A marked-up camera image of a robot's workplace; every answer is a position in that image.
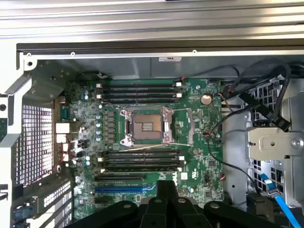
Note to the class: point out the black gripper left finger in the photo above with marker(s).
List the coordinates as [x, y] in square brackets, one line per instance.
[133, 216]

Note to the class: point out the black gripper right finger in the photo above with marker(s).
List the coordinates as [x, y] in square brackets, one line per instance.
[202, 218]

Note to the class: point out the blue expansion slot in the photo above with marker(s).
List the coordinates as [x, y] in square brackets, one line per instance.
[118, 189]

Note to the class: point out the short black expansion slot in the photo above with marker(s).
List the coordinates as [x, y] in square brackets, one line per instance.
[103, 201]

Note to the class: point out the long black expansion slot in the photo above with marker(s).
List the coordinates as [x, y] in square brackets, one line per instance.
[118, 177]

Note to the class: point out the black RAM slot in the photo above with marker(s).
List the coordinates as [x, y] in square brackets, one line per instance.
[140, 85]
[142, 158]
[142, 152]
[140, 90]
[140, 100]
[140, 95]
[142, 164]

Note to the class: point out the thin socket locking lever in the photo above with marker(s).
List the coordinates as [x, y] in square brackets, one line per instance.
[142, 147]
[111, 104]

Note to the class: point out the green motherboard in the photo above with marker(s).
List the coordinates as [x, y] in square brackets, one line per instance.
[202, 142]

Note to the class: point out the CPU socket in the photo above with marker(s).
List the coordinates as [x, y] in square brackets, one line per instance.
[147, 126]

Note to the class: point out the metal socket cover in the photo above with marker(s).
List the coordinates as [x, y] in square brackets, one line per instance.
[169, 123]

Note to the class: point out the blue card retention latch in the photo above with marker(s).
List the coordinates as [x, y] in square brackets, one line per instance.
[23, 211]

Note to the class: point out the silver coin cell battery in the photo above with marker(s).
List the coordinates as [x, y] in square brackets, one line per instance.
[206, 99]

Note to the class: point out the grey metal PC case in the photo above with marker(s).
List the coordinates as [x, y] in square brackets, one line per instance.
[142, 69]

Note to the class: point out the silver disk bay bracket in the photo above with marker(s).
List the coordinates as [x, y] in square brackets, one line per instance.
[273, 142]

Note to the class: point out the white wall label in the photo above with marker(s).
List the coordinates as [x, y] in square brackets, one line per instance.
[169, 58]

